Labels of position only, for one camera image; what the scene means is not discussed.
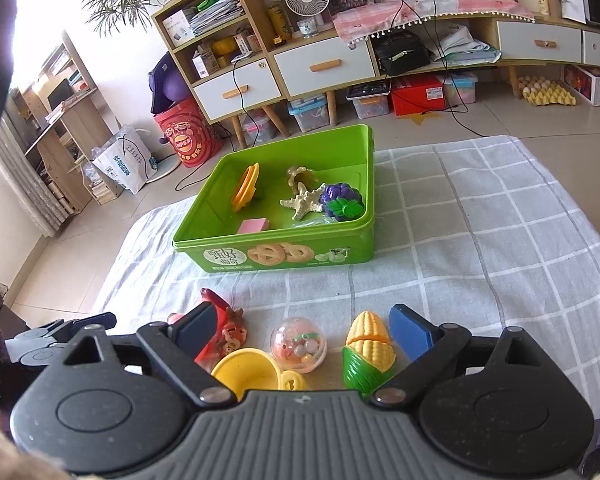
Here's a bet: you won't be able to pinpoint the pink rectangular block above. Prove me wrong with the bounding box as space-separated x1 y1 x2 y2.
237 218 270 234

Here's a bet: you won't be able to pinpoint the purple toy grapes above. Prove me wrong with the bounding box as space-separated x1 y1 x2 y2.
320 183 365 222

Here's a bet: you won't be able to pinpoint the orange toy slice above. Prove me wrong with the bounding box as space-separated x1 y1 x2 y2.
230 162 260 212

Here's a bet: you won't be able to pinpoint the beige starfish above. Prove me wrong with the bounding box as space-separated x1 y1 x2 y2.
279 183 326 221

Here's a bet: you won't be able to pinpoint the beige rubber octopus toy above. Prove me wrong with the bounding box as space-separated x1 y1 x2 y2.
287 166 322 196

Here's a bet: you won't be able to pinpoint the pink pig toy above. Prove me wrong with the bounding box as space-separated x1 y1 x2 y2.
168 288 234 372

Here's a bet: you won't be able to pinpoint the small tiger figurine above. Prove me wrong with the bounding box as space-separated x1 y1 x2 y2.
219 309 248 358

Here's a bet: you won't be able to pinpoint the toy corn cob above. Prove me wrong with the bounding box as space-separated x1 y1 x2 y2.
342 311 396 396

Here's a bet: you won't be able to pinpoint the yellow toy cup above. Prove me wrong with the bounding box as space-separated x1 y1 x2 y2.
211 348 309 400

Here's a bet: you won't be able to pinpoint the clear capsule ball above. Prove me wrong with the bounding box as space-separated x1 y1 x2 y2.
270 316 327 374

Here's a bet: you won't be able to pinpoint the grey checkered cloth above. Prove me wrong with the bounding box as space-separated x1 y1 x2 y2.
93 136 600 417

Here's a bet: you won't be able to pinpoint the green plastic cookie box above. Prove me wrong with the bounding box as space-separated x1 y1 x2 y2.
173 125 375 272

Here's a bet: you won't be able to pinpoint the white shopping bag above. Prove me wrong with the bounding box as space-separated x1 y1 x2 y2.
92 125 157 194

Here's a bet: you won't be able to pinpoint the red cylindrical bag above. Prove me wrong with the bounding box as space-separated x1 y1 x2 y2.
154 96 222 168

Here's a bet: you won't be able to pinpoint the wooden desk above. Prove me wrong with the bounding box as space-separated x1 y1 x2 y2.
22 32 122 214

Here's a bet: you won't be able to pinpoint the red cardboard box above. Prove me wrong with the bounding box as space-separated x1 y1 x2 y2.
390 74 445 116

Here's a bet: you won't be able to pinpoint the purple plush toy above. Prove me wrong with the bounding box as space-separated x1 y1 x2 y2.
148 53 190 115

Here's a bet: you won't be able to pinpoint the blue lid storage bin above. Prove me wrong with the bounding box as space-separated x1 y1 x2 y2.
287 94 329 133

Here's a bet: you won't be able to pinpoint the yellow egg tray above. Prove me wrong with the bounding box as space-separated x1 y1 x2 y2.
517 76 577 106

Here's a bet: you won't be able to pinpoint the wooden cabinet with drawers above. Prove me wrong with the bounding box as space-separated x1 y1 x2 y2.
152 0 600 124

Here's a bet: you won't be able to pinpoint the black bag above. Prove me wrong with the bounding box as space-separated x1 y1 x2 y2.
372 30 430 76

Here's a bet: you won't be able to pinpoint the pink checkered cloth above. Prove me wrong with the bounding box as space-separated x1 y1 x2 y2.
332 0 535 44

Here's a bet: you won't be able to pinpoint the clear bin orange handle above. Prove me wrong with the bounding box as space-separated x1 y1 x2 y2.
346 80 391 119

